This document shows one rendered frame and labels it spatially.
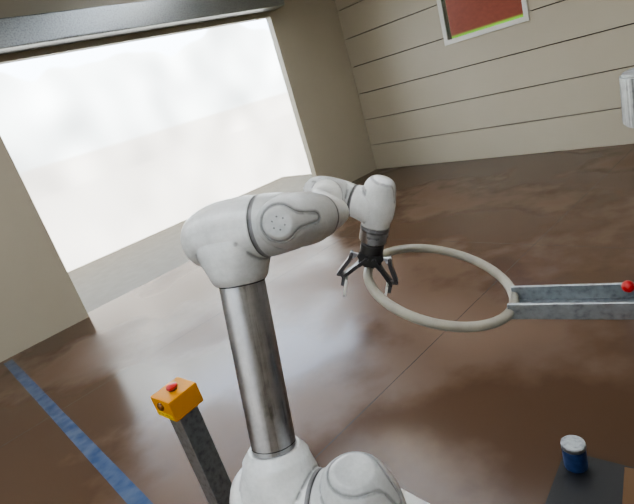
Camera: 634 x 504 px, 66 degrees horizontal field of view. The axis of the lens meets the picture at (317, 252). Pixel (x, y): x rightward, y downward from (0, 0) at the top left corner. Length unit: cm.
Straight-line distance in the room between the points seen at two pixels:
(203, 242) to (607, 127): 721
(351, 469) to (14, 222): 590
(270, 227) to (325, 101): 832
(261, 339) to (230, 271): 16
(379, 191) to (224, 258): 60
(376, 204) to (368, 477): 75
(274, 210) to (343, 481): 54
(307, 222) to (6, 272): 587
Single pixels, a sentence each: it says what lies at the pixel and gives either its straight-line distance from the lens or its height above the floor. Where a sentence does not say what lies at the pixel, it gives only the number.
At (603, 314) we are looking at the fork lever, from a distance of 154.
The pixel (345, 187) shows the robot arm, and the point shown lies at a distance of 147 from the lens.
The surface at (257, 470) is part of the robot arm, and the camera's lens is 112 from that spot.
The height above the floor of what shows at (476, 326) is 116.
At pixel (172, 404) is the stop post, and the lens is 175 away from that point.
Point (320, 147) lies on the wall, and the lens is 894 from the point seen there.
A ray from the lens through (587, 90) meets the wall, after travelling 785.
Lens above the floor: 190
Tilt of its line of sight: 18 degrees down
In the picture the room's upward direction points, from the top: 17 degrees counter-clockwise
